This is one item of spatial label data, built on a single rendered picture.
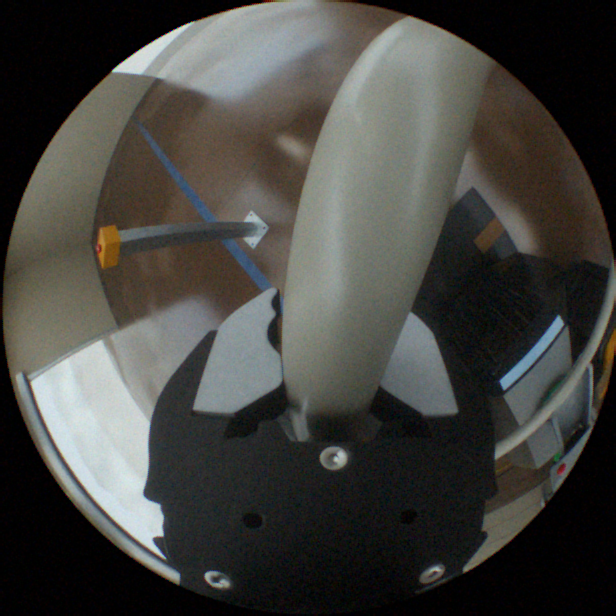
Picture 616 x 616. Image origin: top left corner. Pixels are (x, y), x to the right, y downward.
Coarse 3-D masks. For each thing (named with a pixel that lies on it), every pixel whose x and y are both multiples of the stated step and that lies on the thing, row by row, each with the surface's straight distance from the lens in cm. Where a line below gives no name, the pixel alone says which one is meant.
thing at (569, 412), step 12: (588, 372) 47; (576, 384) 53; (588, 384) 52; (576, 396) 58; (588, 396) 57; (564, 408) 56; (576, 408) 65; (588, 408) 64; (552, 420) 44; (564, 420) 63; (576, 420) 74; (588, 420) 73; (564, 432) 72
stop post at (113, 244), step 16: (176, 224) 114; (192, 224) 119; (208, 224) 126; (224, 224) 135; (240, 224) 146; (256, 224) 157; (112, 240) 91; (128, 240) 95; (144, 240) 99; (160, 240) 104; (176, 240) 110; (192, 240) 118; (208, 240) 126; (256, 240) 157; (112, 256) 94
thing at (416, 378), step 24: (408, 336) 9; (432, 336) 9; (408, 360) 8; (432, 360) 8; (384, 384) 7; (408, 384) 7; (432, 384) 7; (384, 408) 7; (408, 408) 7; (432, 408) 7; (456, 408) 7; (408, 432) 7
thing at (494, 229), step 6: (492, 222) 142; (498, 222) 145; (486, 228) 140; (492, 228) 142; (498, 228) 144; (504, 228) 147; (480, 234) 138; (486, 234) 140; (492, 234) 142; (498, 234) 144; (474, 240) 136; (480, 240) 138; (486, 240) 140; (492, 240) 142; (480, 246) 138; (486, 246) 139
